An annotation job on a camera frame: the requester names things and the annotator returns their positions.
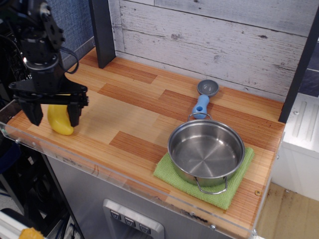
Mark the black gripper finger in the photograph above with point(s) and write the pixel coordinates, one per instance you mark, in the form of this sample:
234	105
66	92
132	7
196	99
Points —
74	112
33	112

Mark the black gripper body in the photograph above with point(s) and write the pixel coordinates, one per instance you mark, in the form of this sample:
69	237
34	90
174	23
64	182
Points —
49	85

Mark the yellow toy banana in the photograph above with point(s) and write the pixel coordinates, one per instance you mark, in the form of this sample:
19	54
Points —
58	119

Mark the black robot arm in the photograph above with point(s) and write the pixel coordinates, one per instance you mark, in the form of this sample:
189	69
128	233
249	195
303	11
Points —
34	28

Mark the green cloth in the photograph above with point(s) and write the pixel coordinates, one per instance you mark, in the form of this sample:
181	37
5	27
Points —
166	172

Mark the stainless steel pot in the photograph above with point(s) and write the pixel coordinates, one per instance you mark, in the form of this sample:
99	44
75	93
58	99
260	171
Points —
205	152

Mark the clear acrylic guard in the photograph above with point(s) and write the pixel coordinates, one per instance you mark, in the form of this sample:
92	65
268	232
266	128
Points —
123	134

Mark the silver toy fridge cabinet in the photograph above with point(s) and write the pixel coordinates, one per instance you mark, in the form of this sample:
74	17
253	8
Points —
85	194

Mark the silver dispenser button panel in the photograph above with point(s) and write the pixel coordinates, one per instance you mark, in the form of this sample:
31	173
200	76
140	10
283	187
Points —
125	223

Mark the yellow black object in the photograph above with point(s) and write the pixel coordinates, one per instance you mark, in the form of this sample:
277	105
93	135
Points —
30	233

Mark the blue grey toy scoop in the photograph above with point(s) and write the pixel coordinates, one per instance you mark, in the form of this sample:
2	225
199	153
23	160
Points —
206	90

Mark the white ridged side counter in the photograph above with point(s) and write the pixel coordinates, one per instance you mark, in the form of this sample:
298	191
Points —
297	165

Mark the dark grey left post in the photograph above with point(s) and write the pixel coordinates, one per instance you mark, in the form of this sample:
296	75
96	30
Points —
103	32

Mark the dark grey post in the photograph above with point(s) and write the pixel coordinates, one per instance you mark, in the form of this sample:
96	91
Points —
301	69
103	32

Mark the dark grey right post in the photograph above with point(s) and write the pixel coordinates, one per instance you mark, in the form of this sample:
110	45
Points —
301	69

